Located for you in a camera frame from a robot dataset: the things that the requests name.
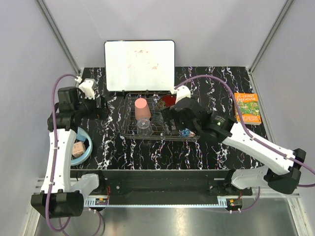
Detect orange treehouse book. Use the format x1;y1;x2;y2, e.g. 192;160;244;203
234;93;262;125

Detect blue triangle pattern bowl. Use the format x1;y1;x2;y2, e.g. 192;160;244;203
179;128;195;137

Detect clear drinking glass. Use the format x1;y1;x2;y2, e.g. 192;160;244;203
137;118;153;136

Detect white dry-erase board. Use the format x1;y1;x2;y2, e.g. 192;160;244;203
104;40;175;91

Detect pink plastic cup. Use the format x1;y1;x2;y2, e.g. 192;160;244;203
134;98;151;120

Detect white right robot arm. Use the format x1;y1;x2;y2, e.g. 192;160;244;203
157;95;306;195

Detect clear glass plate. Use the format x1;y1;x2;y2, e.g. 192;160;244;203
155;114;164;126

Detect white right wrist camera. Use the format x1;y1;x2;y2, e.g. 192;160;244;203
170;86;191;105

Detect red floral bowl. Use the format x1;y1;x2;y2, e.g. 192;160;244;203
157;94;176;110

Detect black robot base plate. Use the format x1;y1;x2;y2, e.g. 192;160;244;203
70;170;252;198

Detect metal wire dish rack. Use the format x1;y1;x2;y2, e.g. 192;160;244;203
120;92;199;142

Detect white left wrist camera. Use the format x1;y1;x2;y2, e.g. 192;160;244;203
75;77;96;100

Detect light blue headphones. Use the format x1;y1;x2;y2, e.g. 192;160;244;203
70;127;93;166

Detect purple floor cable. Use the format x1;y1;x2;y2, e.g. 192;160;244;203
59;207;106;236

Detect grey cable duct rail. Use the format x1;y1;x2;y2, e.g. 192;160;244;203
84;195;231;208

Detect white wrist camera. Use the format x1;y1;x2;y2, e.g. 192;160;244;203
170;86;191;105
75;77;96;100

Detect pink cube block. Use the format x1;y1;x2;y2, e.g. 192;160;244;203
72;141;86;158

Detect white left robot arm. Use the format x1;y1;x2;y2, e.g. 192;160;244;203
31;86;106;219

